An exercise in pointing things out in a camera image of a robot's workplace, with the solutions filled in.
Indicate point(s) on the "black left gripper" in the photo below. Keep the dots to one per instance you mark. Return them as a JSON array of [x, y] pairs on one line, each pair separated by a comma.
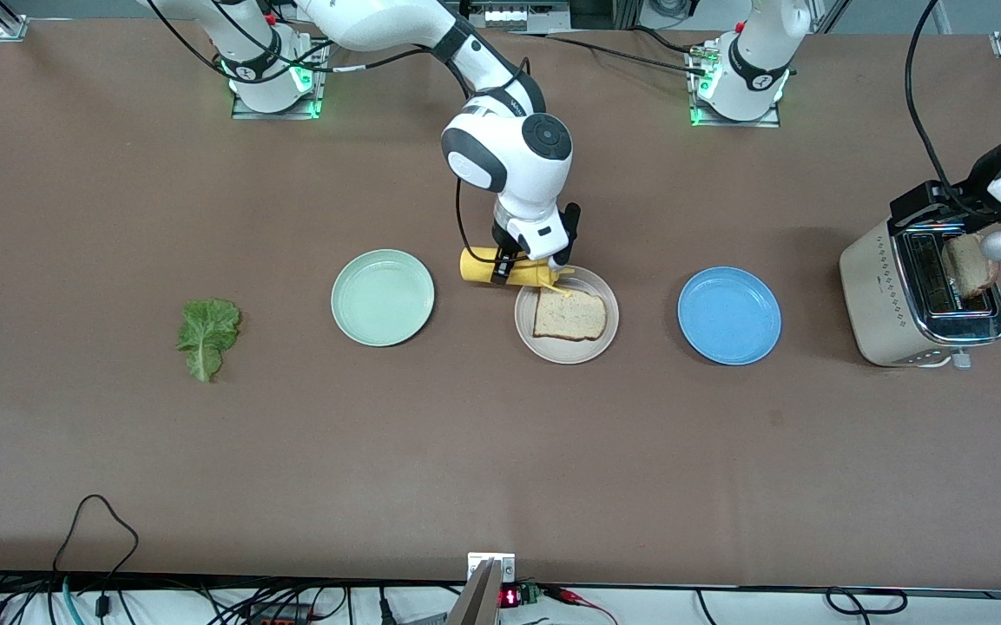
[[924, 203]]

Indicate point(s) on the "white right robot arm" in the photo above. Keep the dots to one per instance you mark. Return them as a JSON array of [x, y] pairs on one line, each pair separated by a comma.
[[509, 156]]

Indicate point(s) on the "small red digit display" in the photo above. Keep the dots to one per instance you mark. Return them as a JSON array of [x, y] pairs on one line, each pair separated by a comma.
[[510, 596]]

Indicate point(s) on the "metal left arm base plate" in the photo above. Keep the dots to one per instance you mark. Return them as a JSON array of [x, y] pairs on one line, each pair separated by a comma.
[[734, 123]]

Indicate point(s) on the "beige plate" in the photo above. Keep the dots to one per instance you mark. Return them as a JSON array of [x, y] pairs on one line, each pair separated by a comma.
[[566, 356]]

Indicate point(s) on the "blue plate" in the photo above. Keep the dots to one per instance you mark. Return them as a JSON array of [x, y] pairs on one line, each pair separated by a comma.
[[729, 317]]

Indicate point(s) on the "beige chrome toaster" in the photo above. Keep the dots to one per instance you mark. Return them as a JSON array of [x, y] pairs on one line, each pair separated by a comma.
[[873, 295]]

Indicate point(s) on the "square bread slice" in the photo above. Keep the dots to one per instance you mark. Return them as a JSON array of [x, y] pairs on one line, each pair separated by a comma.
[[569, 317]]

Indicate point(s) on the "yellow mustard squeeze bottle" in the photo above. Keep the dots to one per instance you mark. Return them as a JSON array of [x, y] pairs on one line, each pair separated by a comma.
[[476, 265]]

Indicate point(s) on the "black box with lights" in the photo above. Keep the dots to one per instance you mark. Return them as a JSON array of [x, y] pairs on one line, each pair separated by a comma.
[[504, 16]]

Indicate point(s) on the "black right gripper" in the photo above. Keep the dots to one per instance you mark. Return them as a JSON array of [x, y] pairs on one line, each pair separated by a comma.
[[502, 236]]

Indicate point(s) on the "green lettuce leaf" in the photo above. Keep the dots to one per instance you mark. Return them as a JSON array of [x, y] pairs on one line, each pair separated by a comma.
[[205, 334]]

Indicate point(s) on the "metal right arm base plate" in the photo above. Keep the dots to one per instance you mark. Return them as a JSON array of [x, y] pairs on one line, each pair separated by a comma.
[[274, 115]]

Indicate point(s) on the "mint green plate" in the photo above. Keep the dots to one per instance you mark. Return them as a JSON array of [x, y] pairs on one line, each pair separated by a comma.
[[383, 299]]

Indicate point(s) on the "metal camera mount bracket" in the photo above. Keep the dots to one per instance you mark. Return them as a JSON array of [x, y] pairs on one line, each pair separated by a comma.
[[483, 599]]

